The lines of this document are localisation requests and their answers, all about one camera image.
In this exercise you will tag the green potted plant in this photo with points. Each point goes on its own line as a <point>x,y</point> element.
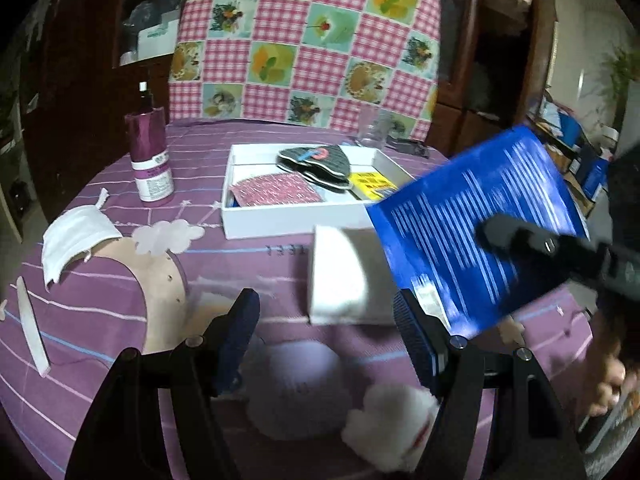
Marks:
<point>622,72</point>

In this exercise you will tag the pink checkered patchwork cloth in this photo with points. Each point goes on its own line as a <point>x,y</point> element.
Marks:
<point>300,40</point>

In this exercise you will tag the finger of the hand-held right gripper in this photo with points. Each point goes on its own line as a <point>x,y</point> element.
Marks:
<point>530,245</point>

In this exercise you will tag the black plastic buckle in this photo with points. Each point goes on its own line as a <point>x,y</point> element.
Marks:
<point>407,146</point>

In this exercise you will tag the white fluffy plush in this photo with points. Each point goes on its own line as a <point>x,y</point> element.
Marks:
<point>390,420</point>

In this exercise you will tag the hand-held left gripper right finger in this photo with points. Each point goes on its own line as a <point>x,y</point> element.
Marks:
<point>417,345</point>

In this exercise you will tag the purple spray bottle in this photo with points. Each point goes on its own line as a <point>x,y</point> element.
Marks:
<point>150,160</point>

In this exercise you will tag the person's right hand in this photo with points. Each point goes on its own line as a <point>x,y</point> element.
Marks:
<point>607,370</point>

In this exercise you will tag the large blue packet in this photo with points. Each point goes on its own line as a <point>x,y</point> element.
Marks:
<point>450,220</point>

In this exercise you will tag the white nail file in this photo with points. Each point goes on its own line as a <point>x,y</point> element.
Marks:
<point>32,325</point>

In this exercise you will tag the red and blue small clip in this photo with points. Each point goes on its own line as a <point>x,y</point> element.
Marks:
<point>315,155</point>

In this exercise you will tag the dark wooden cabinet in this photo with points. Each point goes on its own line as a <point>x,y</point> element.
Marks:
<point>85,85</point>
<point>490,75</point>

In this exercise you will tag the white shallow box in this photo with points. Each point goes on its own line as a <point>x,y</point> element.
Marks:
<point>280,220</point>

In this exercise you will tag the white cloth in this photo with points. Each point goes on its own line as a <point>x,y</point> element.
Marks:
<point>345,275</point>

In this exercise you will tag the red speckled cloth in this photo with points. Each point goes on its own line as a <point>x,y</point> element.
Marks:
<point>275,190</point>

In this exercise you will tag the purple striped tablecloth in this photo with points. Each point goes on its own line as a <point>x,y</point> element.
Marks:
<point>100,320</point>

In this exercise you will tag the yellow sponge packet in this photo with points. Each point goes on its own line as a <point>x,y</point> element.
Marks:
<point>372,185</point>

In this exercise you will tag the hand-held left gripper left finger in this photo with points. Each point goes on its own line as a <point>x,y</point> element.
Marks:
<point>235,345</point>

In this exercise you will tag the clear glass cup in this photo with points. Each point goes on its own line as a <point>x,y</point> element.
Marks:
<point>374,127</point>

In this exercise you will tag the white box in cabinet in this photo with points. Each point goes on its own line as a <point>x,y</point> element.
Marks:
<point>157,37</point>

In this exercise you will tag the white face mask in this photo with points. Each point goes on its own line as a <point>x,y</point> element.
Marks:
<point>75,240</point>

